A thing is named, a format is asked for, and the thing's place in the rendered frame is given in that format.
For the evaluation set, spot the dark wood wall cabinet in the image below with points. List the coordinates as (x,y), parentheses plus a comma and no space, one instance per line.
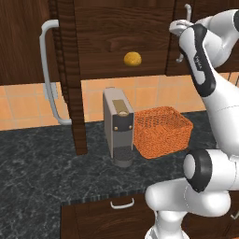
(124,31)

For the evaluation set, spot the dark wood closed cabinet door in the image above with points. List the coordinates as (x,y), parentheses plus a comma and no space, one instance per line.
(174,67)

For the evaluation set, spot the orange woven basket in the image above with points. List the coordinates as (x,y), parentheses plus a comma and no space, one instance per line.
(161,133)

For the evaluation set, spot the grey coffee machine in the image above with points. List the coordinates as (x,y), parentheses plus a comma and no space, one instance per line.
(119,124)

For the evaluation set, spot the dark wood drawer front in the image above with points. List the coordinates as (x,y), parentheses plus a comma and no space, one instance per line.
(99,222)

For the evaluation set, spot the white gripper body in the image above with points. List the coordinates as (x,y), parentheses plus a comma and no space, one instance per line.
(179,26)

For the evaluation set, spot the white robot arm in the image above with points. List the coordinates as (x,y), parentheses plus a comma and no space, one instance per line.
(224,102)

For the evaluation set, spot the dark wood open cabinet door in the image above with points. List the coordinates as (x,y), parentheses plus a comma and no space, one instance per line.
(72,93)

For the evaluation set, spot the round yellow bread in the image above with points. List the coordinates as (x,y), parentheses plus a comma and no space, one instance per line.
(132,59)

